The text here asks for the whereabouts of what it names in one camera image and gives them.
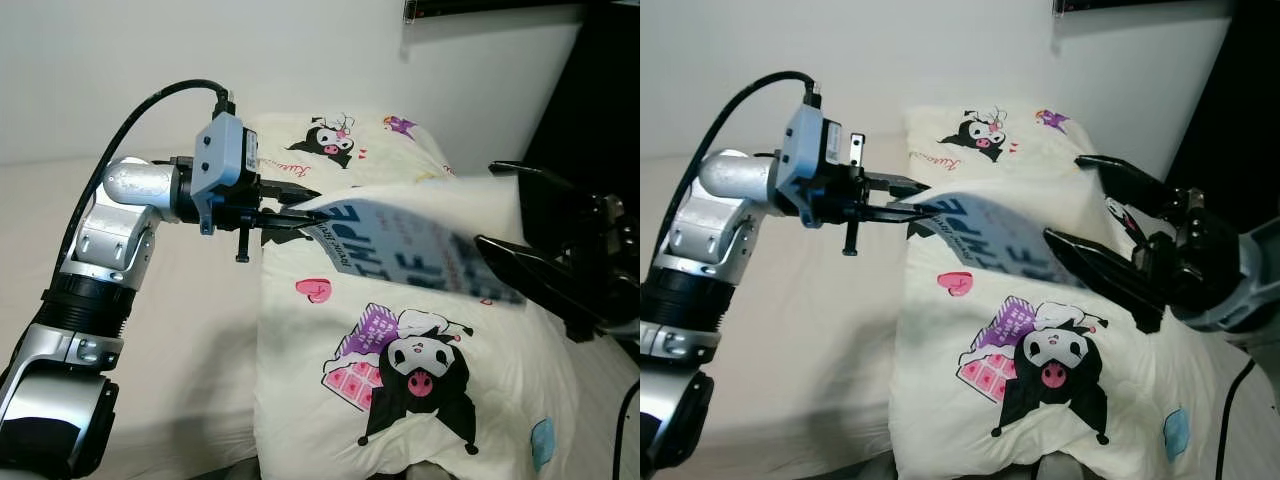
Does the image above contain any cream cartoon print blanket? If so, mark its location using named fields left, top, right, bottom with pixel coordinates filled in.
left=245, top=110, right=586, bottom=480
left=888, top=103, right=1241, bottom=480

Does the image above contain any dark window blind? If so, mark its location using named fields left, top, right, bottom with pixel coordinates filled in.
left=1052, top=0, right=1236, bottom=16
left=403, top=0, right=591, bottom=23

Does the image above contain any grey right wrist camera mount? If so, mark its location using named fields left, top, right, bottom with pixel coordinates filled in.
left=1195, top=228, right=1280, bottom=336

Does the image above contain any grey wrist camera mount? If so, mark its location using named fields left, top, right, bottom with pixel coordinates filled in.
left=1195, top=228, right=1280, bottom=336
left=190, top=112, right=263, bottom=237
left=778, top=103, right=849, bottom=229

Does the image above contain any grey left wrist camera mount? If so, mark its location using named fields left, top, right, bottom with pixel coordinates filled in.
left=778, top=103, right=849, bottom=229
left=190, top=112, right=263, bottom=237

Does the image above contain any white and blue book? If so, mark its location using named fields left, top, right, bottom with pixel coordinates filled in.
left=905, top=192, right=1093, bottom=291
left=298, top=195, right=528, bottom=307

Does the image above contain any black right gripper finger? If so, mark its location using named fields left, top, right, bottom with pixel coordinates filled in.
left=488, top=160, right=613, bottom=219
left=474, top=234, right=601, bottom=343
left=1042, top=227, right=1169, bottom=336
left=1075, top=153, right=1186, bottom=223

